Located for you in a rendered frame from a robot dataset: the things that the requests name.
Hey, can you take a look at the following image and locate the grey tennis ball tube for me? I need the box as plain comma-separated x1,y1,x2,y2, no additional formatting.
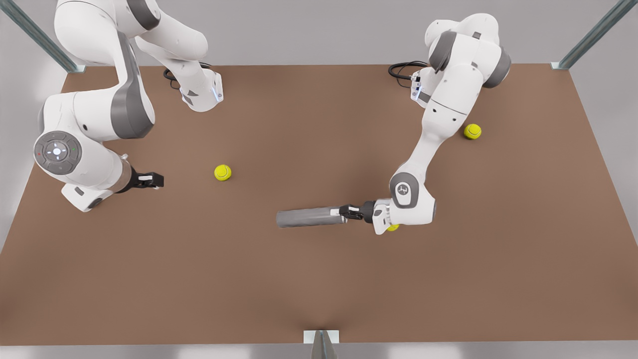
276,206,348,229

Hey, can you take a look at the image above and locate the black cable loop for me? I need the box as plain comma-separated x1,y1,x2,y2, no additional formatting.
163,62,213,91
388,60,430,89

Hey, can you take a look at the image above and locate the silver frame post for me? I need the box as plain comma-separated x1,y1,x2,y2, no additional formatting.
550,0,638,70
304,329,340,359
0,0,86,74

